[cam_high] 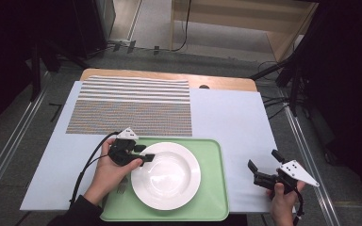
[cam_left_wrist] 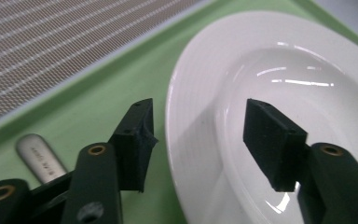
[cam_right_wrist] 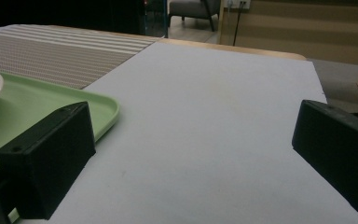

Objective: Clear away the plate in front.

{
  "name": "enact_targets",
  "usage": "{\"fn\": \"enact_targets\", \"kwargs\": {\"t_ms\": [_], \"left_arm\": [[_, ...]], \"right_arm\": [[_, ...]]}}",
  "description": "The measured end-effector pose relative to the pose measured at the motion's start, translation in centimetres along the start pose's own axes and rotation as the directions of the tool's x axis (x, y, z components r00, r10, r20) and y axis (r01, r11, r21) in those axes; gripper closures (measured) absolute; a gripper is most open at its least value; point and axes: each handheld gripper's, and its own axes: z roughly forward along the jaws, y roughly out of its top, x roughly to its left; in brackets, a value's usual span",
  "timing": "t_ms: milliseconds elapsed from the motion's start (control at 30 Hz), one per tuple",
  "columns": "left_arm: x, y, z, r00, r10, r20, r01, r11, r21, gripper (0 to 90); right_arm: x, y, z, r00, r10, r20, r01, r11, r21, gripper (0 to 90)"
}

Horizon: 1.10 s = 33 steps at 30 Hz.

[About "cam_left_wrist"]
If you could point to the white deep plate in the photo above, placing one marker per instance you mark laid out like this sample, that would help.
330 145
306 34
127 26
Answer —
214 77

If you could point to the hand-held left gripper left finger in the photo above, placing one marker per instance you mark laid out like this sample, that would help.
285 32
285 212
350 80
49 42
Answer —
133 149

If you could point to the light green plastic tray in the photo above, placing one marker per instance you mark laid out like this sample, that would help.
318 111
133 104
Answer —
105 93

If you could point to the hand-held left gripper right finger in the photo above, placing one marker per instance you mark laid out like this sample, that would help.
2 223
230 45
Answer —
273 143

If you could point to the striped woven placemat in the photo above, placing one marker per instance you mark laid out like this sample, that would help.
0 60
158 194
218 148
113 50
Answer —
43 46

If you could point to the silver table knife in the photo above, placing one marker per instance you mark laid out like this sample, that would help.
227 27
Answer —
40 155

